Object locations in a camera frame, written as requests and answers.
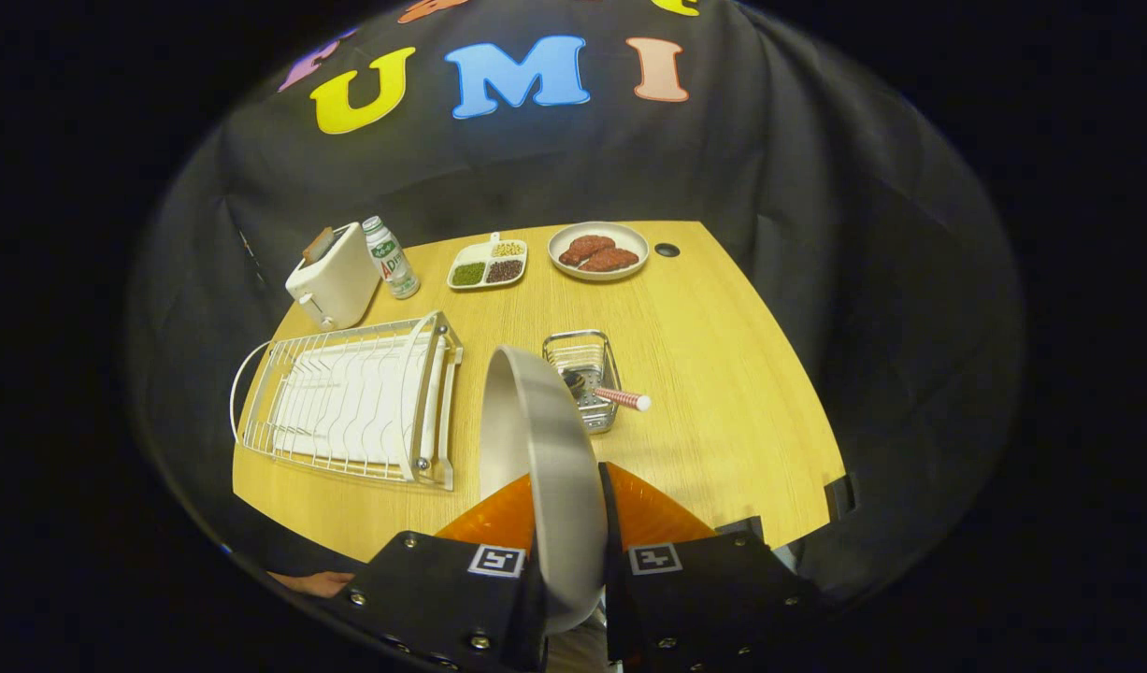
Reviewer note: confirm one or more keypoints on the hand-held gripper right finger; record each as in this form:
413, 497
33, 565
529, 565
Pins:
610, 533

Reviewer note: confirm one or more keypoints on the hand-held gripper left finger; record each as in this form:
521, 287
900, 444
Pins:
442, 598

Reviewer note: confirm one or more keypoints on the beige round plate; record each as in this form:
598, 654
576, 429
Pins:
545, 449

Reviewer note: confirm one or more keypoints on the beige dish with meat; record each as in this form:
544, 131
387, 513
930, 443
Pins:
629, 238

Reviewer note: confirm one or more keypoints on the white drip tray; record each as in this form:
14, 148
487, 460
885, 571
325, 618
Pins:
367, 402

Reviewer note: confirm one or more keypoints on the red raw meat piece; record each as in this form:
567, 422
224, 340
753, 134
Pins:
615, 260
584, 248

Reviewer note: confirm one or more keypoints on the dark red beans pile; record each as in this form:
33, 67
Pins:
505, 271

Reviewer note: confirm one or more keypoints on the green beans pile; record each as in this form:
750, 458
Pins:
468, 274

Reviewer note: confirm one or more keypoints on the yellow beans pile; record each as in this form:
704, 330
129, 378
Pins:
508, 250

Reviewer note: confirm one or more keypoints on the white divided snack tray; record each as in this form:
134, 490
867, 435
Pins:
480, 250

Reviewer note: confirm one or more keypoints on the white toaster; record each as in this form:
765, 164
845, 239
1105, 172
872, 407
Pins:
339, 280

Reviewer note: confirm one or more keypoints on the white bottle with green label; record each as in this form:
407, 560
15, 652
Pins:
394, 262

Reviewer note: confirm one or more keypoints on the black backdrop cloth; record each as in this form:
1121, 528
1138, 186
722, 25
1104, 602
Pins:
816, 234

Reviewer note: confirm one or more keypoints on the brown toast slice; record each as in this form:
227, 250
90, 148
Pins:
318, 245

